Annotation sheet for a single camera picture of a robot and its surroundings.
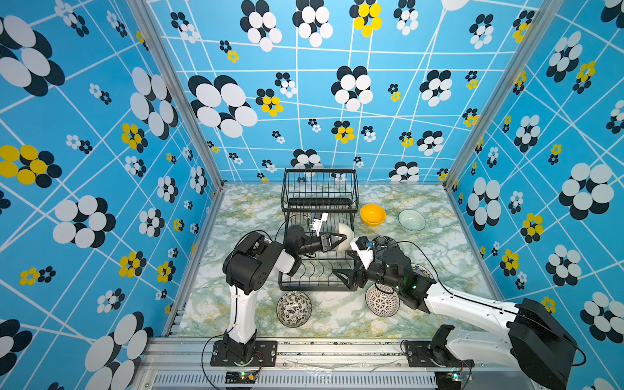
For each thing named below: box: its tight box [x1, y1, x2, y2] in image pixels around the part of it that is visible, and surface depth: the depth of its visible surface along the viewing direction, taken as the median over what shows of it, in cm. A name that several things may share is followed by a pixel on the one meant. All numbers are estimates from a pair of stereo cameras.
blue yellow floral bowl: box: [411, 263, 434, 281], surface depth 88 cm
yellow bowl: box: [359, 203, 387, 227], surface depth 107 cm
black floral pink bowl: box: [276, 290, 313, 329], surface depth 82 cm
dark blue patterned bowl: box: [372, 235, 404, 253], surface depth 96 cm
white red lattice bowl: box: [364, 282, 401, 318], surface depth 83 cm
